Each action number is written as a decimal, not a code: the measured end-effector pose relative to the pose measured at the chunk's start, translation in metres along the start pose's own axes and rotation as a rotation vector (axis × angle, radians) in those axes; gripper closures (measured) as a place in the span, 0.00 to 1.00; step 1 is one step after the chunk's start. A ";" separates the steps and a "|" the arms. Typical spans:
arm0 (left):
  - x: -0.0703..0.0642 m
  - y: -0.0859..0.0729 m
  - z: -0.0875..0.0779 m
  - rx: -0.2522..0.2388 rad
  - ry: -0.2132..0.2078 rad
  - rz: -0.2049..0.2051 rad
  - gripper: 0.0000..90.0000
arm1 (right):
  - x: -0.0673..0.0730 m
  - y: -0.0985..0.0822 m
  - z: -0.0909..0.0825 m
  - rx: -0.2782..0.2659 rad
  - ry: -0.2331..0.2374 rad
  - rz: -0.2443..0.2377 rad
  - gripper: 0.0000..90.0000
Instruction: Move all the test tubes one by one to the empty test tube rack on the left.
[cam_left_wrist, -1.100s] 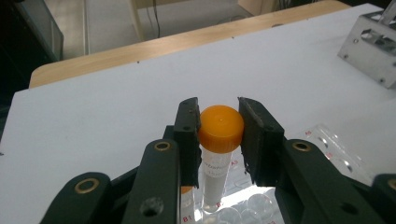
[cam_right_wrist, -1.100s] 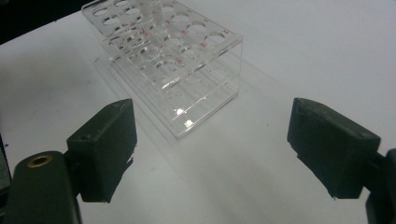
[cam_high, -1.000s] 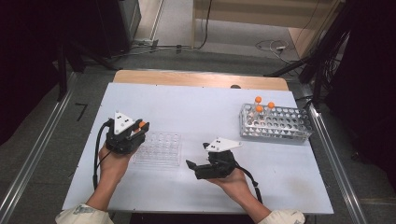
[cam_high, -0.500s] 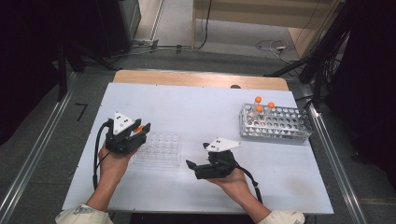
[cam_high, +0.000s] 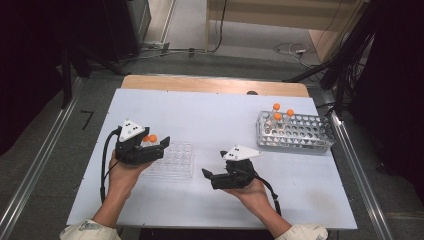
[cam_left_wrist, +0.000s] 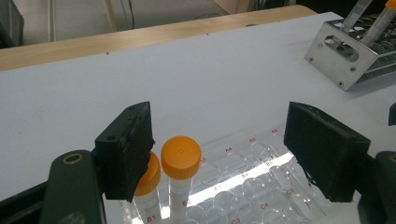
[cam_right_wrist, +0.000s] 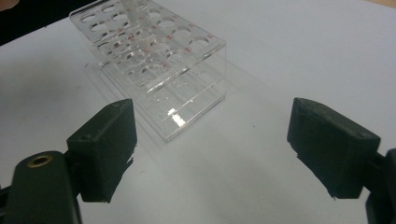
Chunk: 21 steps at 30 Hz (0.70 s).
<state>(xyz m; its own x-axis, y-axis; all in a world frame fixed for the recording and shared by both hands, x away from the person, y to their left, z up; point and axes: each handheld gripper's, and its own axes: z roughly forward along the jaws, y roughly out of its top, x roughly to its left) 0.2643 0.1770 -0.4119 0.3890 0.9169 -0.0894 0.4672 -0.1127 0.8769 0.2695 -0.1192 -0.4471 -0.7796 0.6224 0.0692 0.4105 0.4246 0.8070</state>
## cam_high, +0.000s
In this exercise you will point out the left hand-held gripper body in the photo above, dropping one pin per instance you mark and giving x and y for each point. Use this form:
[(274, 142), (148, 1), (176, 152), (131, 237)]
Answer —
[(131, 151)]

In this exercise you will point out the person's left hand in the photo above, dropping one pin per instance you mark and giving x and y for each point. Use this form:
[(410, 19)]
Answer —
[(123, 178)]

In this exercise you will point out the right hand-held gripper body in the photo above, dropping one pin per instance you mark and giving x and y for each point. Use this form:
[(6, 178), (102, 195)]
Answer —
[(238, 175)]

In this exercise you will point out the person's right hand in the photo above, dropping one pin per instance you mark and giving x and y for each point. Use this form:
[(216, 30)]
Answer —
[(253, 196)]

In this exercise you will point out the light wooden furniture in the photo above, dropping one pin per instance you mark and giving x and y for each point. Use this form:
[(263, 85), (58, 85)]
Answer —
[(283, 10)]

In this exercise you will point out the clear plastic tube rack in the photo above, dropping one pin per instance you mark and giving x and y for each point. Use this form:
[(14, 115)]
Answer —
[(176, 160)]

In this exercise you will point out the perforated metal tube rack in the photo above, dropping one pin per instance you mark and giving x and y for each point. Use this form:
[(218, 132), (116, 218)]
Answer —
[(310, 135)]

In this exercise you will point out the black cabinet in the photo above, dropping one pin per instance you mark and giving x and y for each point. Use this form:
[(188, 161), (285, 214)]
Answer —
[(123, 26)]

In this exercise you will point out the white board sheet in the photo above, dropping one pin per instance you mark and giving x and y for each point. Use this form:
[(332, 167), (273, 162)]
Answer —
[(216, 116)]

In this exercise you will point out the aluminium floor rail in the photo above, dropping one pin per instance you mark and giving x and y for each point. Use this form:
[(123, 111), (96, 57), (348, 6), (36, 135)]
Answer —
[(36, 166), (370, 203)]

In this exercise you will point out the dark round table grommet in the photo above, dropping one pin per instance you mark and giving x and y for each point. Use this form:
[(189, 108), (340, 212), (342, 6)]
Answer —
[(252, 92)]

